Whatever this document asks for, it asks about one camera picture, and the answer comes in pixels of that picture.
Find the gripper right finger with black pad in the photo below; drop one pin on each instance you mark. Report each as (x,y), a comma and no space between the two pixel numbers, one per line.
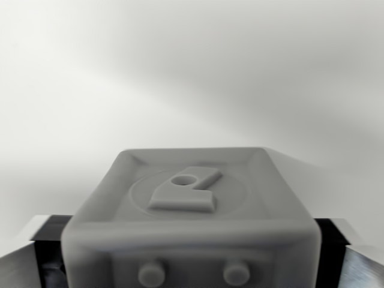
(351,258)

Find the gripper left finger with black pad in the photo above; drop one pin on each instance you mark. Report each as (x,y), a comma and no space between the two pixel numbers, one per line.
(33,255)

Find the grey dice cube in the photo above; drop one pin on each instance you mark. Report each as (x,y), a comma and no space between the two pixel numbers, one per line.
(187,219)

